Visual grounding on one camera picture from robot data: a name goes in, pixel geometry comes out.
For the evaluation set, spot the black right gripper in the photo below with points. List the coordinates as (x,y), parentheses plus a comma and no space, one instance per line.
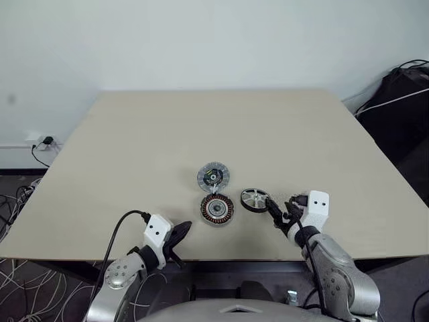
(296,206)

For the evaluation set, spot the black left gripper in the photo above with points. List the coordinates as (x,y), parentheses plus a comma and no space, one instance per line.
(170,243)

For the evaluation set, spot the black spoked rotor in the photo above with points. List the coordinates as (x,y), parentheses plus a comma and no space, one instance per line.
(246,205)

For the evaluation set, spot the motor housing with copper windings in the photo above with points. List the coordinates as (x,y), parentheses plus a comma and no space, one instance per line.
(222,218)

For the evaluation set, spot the grey hinged motor lid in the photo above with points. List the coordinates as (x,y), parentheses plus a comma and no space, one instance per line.
(204,174)

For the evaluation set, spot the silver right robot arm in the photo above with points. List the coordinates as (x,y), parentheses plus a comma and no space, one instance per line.
(342,275)

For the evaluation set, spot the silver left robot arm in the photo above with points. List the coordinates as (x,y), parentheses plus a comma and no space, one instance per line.
(117,271)

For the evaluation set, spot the grey robot torso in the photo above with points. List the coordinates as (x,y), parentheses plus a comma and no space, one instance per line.
(207,312)

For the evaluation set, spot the black bag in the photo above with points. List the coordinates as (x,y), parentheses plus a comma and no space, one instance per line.
(395,110)

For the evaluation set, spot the black power adapter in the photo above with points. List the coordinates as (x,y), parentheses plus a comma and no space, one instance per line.
(49,140)

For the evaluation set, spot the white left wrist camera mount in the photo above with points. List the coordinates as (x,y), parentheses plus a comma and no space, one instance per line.
(157,229)

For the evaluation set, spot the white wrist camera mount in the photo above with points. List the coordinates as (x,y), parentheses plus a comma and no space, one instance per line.
(316,206)
(157,229)

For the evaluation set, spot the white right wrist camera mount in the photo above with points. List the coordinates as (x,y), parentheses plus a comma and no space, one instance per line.
(316,206)

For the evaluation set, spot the small metal bracket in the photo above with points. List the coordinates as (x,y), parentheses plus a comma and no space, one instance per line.
(292,298)

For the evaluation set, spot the white wall socket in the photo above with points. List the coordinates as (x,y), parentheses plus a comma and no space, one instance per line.
(33,137)

